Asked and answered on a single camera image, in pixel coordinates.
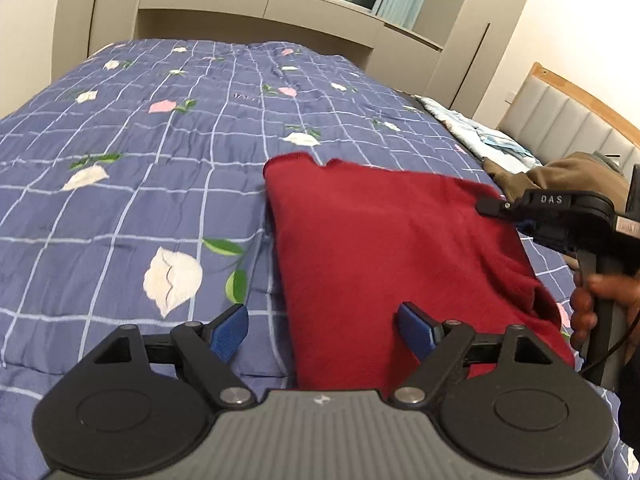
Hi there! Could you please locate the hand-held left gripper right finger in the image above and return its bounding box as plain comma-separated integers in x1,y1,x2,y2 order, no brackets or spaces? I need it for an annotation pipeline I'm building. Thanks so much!
390,302,549,407

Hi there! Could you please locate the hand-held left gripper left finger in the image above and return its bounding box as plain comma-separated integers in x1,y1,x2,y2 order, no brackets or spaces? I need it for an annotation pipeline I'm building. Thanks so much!
94,304,257,407

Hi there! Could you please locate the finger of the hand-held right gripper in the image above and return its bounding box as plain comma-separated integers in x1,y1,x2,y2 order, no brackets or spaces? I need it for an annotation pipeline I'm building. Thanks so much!
476,198,515,218
517,217,576,257

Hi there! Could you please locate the red garment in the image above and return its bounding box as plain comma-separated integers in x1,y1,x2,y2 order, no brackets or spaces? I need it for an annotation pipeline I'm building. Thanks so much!
262,152,576,391

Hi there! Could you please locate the person's right hand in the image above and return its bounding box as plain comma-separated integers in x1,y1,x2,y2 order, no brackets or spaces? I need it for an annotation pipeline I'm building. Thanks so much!
569,271,640,352

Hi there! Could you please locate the brown garment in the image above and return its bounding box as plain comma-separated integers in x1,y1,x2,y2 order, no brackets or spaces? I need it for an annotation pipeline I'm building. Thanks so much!
482,151,632,207

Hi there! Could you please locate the light blue printed quilt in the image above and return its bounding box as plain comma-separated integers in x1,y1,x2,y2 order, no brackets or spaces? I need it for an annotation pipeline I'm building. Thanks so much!
414,94,543,171

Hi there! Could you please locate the padded wooden headboard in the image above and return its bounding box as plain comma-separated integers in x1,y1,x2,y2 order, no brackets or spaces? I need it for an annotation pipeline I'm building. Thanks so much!
496,61,640,181

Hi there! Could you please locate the beige wardrobe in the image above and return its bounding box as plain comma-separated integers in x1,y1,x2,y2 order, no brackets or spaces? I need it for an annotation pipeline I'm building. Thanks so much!
414,0,543,122

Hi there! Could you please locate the blue checked floral blanket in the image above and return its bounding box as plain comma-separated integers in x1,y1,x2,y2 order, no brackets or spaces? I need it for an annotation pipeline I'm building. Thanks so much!
0,37,640,480

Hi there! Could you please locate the beige window ledge cabinet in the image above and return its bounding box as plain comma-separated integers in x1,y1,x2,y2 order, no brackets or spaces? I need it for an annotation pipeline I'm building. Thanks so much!
134,0,446,75

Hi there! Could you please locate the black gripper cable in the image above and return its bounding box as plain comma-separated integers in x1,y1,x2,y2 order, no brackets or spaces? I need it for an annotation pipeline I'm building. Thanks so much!
577,305,640,375

